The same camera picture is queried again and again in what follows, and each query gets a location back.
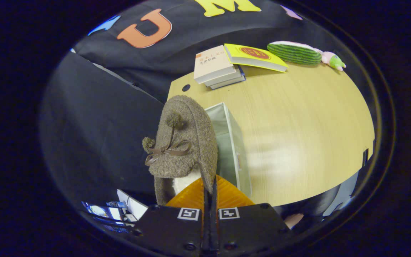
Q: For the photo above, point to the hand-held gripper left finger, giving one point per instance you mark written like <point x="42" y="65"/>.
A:
<point x="171" y="228"/>

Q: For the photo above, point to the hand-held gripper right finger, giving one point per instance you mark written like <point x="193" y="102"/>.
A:
<point x="248" y="228"/>

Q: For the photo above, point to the pale fabric storage box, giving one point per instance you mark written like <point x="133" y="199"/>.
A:
<point x="232" y="150"/>

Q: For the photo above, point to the brown fleece shoe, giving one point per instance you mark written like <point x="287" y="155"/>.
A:
<point x="191" y="142"/>

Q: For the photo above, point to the white flat panel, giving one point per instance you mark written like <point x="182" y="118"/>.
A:
<point x="132" y="207"/>

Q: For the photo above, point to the black backdrop cloth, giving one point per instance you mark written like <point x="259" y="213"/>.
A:
<point x="91" y="135"/>

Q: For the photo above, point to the black round table grommet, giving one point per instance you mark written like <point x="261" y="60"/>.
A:
<point x="186" y="87"/>

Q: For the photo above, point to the blue edged book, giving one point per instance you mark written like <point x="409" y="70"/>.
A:
<point x="236" y="81"/>

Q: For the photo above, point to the white thin book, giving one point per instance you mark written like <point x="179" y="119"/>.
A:
<point x="228" y="77"/>

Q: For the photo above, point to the beige cover book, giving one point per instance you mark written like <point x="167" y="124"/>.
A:
<point x="212" y="63"/>

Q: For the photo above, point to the yellow book with red label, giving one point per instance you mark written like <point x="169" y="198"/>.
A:
<point x="255" y="55"/>

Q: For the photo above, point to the watermelon slice plush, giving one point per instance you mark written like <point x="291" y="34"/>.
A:
<point x="294" y="53"/>

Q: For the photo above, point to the pink and green plush toy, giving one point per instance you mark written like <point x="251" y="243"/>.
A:
<point x="334" y="60"/>

